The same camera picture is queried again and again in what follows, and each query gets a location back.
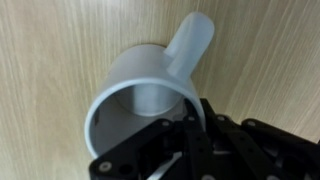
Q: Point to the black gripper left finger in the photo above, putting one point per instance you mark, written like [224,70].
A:
[140,155]

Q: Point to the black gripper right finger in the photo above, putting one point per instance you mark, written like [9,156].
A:
[251,150]

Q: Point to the white ceramic mug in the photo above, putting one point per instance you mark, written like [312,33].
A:
[148,82]

